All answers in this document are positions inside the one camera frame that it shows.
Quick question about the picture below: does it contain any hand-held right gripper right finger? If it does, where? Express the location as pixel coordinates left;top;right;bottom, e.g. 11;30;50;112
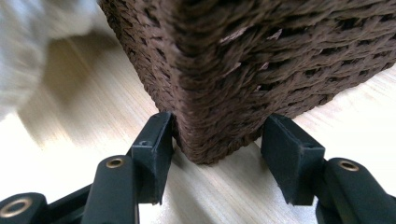
260;112;396;224

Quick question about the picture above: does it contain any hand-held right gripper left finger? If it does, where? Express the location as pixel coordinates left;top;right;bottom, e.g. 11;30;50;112
79;111;175;224

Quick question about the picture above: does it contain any brown woven basket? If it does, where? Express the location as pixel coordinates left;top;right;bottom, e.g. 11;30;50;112
97;0;396;166

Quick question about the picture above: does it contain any white knitted cloth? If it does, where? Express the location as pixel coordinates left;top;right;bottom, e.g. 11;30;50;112
0;0;101;121

